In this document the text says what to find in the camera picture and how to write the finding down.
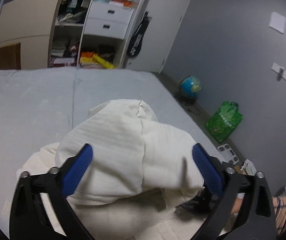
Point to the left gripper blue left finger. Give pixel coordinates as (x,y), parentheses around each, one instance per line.
(74,168)

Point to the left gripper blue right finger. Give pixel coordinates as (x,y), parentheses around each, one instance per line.
(209,168)

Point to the cream puffer jacket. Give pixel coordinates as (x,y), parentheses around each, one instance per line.
(141,174)

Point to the yellow orange folded clothes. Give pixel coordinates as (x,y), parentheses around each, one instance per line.
(95,60)

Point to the white bathroom scale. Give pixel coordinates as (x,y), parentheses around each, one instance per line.
(228,154)

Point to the green shopping bag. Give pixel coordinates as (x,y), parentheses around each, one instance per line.
(224,121)

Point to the light blue bed quilt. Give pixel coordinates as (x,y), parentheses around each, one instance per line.
(39,107)

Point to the blue desk globe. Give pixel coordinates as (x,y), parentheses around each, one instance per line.
(190,87)

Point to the brown wooden headboard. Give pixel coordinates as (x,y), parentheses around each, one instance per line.
(10,57)

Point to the black Yonex racket bag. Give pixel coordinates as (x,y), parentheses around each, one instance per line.
(135,43)

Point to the open wardrobe shelving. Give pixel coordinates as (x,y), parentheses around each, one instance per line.
(83,28)

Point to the white drawer unit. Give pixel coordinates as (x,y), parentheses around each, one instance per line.
(107,20)

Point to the white wardrobe door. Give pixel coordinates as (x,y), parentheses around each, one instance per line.
(166,17)

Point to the white wall bracket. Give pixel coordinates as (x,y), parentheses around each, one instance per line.
(280,72)

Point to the white wall plate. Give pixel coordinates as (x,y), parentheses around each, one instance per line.
(277,22)

